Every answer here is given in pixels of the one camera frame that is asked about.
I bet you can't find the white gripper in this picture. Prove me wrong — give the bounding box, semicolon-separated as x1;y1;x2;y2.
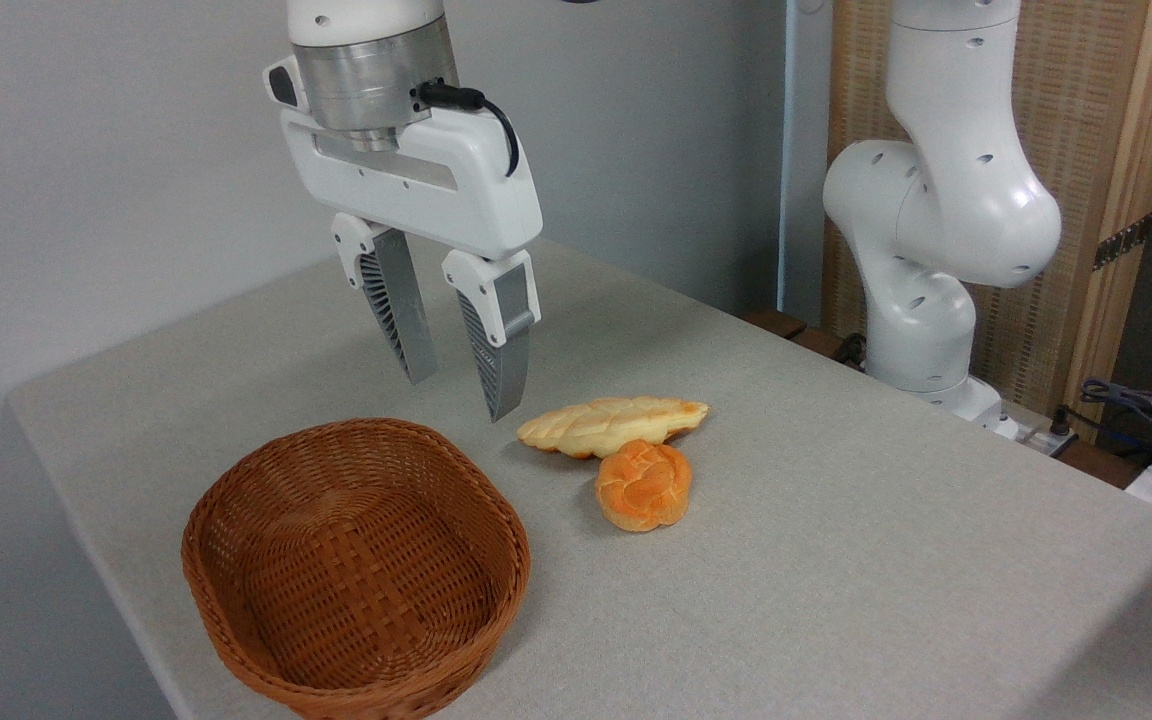
264;57;544;423

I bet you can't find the round orange braided bread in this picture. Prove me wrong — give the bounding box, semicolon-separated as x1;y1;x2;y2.
595;440;693;533

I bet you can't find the long pale braided bread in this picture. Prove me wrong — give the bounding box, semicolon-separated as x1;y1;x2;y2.
517;396;710;460

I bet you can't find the brown wicker basket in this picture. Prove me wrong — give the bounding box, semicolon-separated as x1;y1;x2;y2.
181;418;532;720

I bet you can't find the dark brown wooden board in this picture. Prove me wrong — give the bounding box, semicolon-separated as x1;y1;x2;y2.
741;308;867;373

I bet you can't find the wooden rattan folding screen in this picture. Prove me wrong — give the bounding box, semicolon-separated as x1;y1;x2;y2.
821;0;1152;441

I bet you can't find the dark metal screen hinge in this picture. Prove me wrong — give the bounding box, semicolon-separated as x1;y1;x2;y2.
1093;212;1152;271

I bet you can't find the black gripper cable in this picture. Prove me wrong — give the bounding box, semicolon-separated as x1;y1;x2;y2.
416;80;520;178

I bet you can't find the bundle of dark cables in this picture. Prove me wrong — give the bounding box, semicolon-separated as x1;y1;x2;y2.
1081;378;1152;456

